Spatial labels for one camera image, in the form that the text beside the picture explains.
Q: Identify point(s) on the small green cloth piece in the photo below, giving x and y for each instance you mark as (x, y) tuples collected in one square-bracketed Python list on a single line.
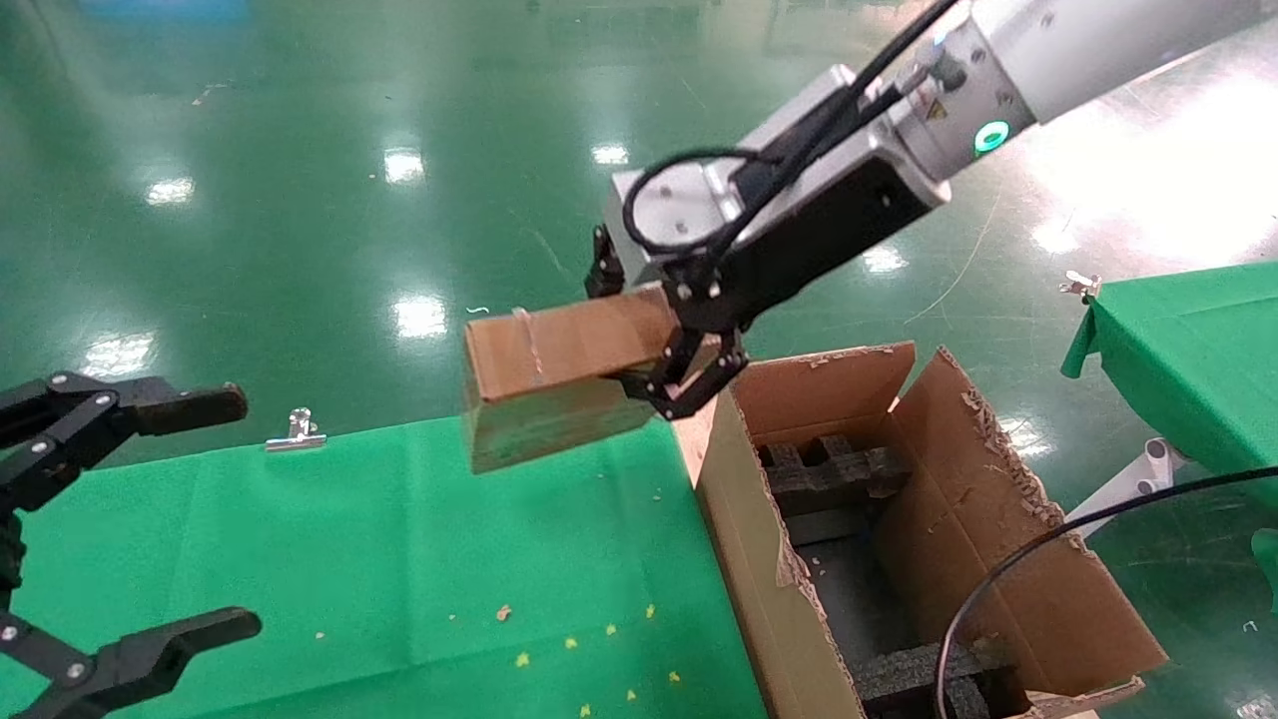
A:
[(1266, 569)]

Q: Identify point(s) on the white tube leg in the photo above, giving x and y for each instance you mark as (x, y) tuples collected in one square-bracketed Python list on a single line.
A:
[(1118, 491)]

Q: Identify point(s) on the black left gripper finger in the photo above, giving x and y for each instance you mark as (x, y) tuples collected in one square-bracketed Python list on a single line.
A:
[(120, 409), (170, 644)]

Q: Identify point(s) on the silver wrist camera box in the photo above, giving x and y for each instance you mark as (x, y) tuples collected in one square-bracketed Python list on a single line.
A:
[(674, 210)]

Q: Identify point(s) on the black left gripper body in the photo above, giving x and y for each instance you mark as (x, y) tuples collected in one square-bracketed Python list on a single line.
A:
[(10, 549)]

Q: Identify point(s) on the large open cardboard carton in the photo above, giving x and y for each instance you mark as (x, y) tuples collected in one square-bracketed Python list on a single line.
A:
[(998, 559)]

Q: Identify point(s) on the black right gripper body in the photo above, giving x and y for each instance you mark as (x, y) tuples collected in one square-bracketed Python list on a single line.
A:
[(819, 240)]

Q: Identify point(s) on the small brown cardboard box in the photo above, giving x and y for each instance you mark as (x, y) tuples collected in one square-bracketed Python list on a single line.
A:
[(559, 369)]

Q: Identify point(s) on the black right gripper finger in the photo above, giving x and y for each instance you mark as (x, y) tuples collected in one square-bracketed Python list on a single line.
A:
[(605, 268), (699, 374)]

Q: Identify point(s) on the green table cloth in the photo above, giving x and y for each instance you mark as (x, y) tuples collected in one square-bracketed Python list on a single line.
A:
[(1198, 350), (399, 559)]

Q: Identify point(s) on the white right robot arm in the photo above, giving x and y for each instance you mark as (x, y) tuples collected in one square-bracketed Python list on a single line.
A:
[(1078, 50)]

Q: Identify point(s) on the silver binder clip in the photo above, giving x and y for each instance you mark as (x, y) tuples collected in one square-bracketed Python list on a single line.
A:
[(1081, 287), (298, 442)]

